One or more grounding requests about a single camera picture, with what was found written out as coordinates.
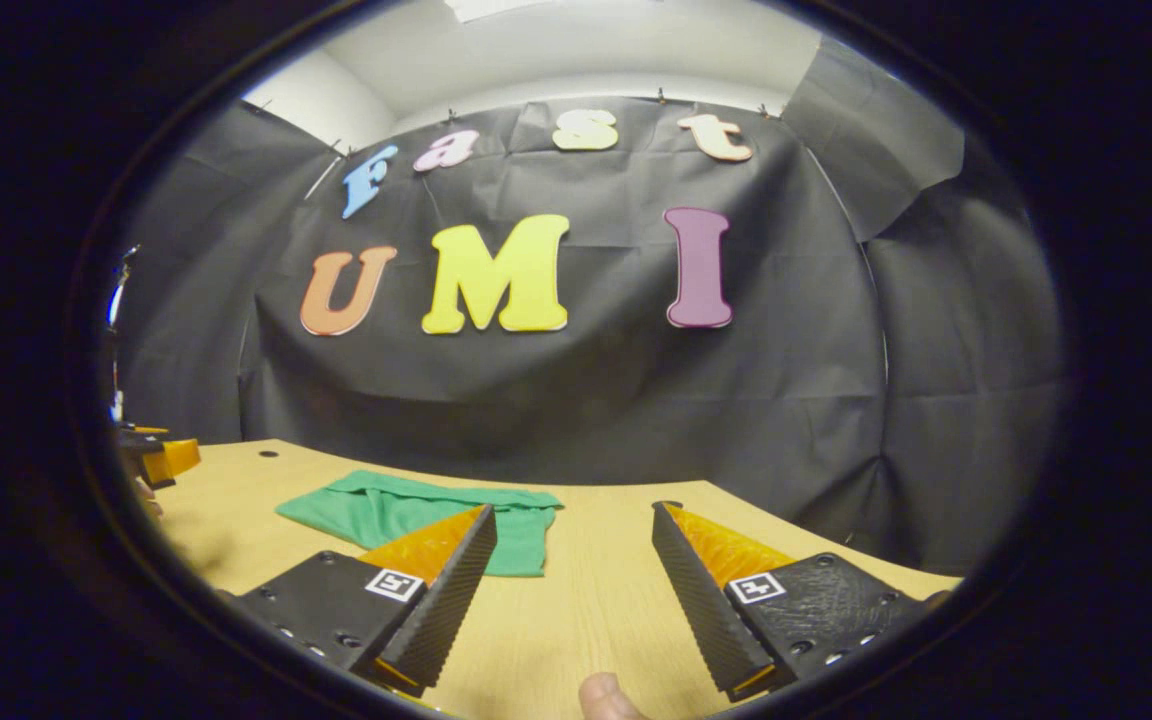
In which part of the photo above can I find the green T-shirt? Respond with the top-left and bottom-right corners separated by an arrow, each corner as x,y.
276,470 -> 565,578

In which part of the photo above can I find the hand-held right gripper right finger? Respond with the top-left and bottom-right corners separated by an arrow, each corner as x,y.
652,501 -> 947,701

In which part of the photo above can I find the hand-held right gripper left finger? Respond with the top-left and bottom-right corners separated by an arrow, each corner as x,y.
236,503 -> 499,691

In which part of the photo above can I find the ceiling light panel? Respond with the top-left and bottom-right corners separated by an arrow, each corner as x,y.
444,0 -> 557,23

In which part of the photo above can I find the black backdrop cloth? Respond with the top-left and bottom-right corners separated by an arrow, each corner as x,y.
111,35 -> 1067,576

